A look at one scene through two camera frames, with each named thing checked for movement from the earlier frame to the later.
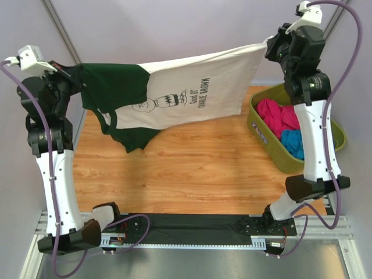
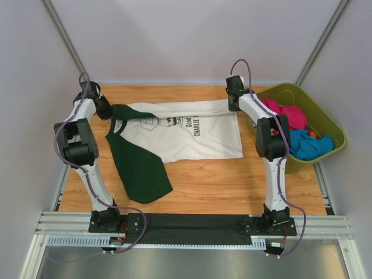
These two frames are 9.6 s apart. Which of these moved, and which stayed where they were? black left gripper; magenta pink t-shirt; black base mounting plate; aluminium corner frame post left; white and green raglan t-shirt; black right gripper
Moved: black right gripper; black left gripper; white and green raglan t-shirt
Stayed: aluminium corner frame post left; black base mounting plate; magenta pink t-shirt
